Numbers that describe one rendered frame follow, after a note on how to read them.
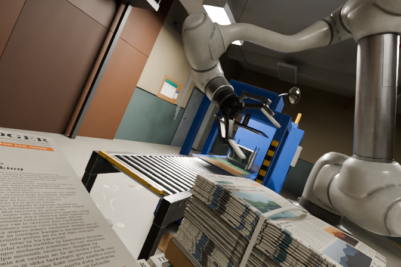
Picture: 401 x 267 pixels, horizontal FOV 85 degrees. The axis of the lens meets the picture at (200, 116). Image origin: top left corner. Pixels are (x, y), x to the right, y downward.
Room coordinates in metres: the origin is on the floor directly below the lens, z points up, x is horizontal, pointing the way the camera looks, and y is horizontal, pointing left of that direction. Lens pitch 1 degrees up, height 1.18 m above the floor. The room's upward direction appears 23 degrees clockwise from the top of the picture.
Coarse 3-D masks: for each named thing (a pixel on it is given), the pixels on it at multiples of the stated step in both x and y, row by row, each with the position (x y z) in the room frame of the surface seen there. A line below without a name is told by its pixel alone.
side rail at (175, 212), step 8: (184, 192) 1.15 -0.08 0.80; (168, 200) 0.97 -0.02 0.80; (176, 200) 1.00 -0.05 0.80; (184, 200) 1.08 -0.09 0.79; (160, 208) 0.97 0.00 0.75; (168, 208) 0.96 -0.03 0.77; (176, 208) 1.02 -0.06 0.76; (184, 208) 1.12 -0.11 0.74; (160, 216) 0.97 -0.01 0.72; (168, 216) 0.98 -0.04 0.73; (176, 216) 1.06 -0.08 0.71; (160, 224) 0.96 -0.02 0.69
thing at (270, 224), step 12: (252, 216) 0.44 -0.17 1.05; (276, 216) 0.45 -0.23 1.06; (288, 216) 0.49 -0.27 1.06; (300, 216) 0.54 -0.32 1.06; (312, 216) 0.60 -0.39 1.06; (252, 228) 0.43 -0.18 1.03; (264, 228) 0.41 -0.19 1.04; (276, 228) 0.40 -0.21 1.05; (240, 240) 0.44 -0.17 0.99; (264, 240) 0.41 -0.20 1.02; (240, 252) 0.43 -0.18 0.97; (252, 252) 0.42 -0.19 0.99; (264, 252) 0.40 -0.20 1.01; (228, 264) 0.45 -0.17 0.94; (252, 264) 0.41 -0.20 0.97
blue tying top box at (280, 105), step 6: (234, 84) 2.49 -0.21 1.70; (240, 84) 2.46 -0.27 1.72; (246, 84) 2.44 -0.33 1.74; (234, 90) 2.48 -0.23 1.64; (240, 90) 2.45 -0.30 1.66; (246, 90) 2.42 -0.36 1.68; (252, 90) 2.39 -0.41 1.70; (258, 90) 2.37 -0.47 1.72; (264, 90) 2.35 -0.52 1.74; (264, 96) 2.33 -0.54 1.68; (270, 96) 2.31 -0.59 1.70; (276, 96) 2.28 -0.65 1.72; (252, 102) 2.38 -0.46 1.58; (258, 102) 2.35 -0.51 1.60; (276, 102) 2.28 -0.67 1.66; (282, 102) 2.48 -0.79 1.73; (270, 108) 2.29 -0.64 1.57; (276, 108) 2.29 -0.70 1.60
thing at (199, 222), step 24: (192, 192) 0.54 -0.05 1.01; (216, 192) 0.50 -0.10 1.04; (240, 192) 0.52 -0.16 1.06; (264, 192) 0.63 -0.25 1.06; (192, 216) 0.53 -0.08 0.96; (216, 216) 0.49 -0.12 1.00; (240, 216) 0.45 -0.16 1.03; (192, 240) 0.51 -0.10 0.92; (216, 240) 0.47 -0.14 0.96; (216, 264) 0.46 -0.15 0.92
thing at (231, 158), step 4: (240, 148) 2.95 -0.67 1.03; (244, 148) 2.93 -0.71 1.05; (232, 152) 2.99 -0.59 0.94; (244, 152) 2.93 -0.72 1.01; (248, 152) 2.91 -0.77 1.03; (252, 152) 2.94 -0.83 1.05; (228, 156) 3.00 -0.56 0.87; (232, 156) 2.98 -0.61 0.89; (236, 156) 2.96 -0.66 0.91; (248, 156) 2.90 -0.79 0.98; (228, 160) 2.99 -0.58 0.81; (232, 160) 2.97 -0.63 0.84; (236, 160) 2.95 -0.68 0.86; (240, 160) 2.94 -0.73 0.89; (244, 160) 2.91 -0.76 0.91; (248, 160) 2.89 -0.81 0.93; (252, 160) 3.14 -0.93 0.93; (236, 164) 2.94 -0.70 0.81; (240, 164) 2.92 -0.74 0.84; (244, 164) 2.90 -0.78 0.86; (244, 168) 2.89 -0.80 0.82; (248, 168) 3.09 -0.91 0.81
